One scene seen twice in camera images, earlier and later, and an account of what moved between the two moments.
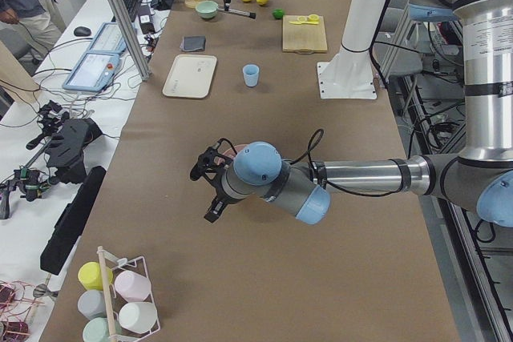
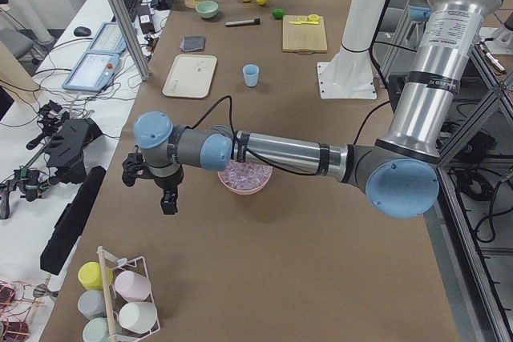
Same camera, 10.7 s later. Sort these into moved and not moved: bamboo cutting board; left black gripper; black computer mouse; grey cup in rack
Moved: left black gripper
Not moved: black computer mouse; grey cup in rack; bamboo cutting board
